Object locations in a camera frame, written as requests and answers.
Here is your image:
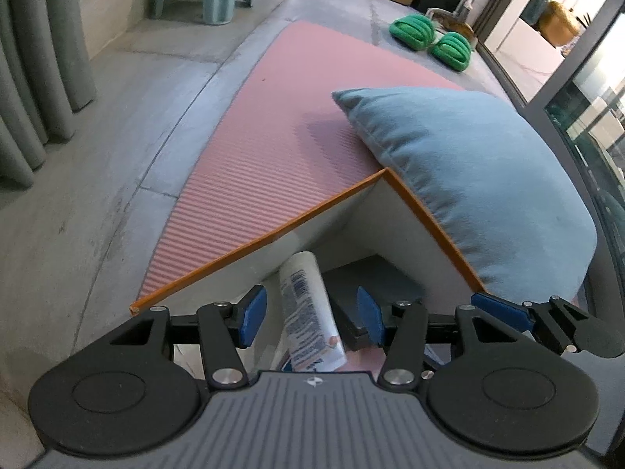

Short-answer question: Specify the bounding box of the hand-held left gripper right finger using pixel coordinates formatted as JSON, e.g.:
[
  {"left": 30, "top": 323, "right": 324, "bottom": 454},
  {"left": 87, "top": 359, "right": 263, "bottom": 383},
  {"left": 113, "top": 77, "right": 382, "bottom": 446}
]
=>
[{"left": 356, "top": 285, "right": 540, "bottom": 392}]

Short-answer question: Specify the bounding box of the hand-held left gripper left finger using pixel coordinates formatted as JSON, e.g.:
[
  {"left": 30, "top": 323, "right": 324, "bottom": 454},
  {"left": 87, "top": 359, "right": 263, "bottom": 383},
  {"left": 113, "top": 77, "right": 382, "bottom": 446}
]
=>
[{"left": 108, "top": 284, "right": 268, "bottom": 392}]

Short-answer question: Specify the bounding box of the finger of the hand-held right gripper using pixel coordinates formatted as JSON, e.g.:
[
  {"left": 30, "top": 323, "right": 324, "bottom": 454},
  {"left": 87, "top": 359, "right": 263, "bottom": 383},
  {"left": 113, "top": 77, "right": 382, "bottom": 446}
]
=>
[{"left": 471, "top": 292, "right": 624, "bottom": 360}]

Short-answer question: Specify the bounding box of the white hand cream tube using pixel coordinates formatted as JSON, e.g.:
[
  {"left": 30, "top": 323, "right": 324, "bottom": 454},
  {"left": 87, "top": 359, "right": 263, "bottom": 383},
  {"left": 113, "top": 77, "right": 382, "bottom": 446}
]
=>
[{"left": 271, "top": 251, "right": 349, "bottom": 373}]

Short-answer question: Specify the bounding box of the orange cardboard box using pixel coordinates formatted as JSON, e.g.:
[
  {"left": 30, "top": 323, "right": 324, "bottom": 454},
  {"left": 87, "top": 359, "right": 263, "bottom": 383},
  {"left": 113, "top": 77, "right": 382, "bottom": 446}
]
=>
[{"left": 129, "top": 167, "right": 489, "bottom": 373}]

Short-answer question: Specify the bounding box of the dark grey square box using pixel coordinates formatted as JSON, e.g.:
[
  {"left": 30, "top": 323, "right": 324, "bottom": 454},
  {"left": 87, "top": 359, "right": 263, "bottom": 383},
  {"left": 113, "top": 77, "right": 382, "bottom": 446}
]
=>
[{"left": 324, "top": 254, "right": 427, "bottom": 353}]

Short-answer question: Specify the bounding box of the blue-grey pillow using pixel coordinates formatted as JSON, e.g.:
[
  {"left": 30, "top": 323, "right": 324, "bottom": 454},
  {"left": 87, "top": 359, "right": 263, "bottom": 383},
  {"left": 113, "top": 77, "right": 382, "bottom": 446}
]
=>
[{"left": 332, "top": 87, "right": 599, "bottom": 304}]

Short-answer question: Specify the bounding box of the pink ribbed mat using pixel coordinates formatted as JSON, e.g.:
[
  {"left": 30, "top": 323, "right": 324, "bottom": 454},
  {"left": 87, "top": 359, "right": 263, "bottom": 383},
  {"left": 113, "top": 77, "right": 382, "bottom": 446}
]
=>
[{"left": 137, "top": 20, "right": 466, "bottom": 304}]

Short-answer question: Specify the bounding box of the glass sliding door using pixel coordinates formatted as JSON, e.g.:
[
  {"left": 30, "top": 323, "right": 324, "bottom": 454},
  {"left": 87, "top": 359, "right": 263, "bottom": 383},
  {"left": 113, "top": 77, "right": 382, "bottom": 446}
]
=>
[{"left": 476, "top": 0, "right": 625, "bottom": 455}]

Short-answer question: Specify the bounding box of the green slipper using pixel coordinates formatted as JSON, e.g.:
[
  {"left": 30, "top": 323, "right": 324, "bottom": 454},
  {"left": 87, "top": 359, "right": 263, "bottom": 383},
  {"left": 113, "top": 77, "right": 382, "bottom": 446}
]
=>
[
  {"left": 389, "top": 14, "right": 438, "bottom": 52},
  {"left": 429, "top": 32, "right": 475, "bottom": 73}
]

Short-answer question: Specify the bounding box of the tan woven basket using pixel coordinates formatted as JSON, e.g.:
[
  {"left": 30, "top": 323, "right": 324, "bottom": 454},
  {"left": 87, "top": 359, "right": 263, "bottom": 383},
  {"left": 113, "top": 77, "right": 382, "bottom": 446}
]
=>
[{"left": 538, "top": 1, "right": 583, "bottom": 48}]

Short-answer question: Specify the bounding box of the grey-green curtain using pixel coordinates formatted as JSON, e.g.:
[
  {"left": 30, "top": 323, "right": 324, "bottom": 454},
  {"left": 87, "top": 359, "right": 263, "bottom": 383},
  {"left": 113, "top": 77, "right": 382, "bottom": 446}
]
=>
[{"left": 0, "top": 0, "right": 98, "bottom": 192}]

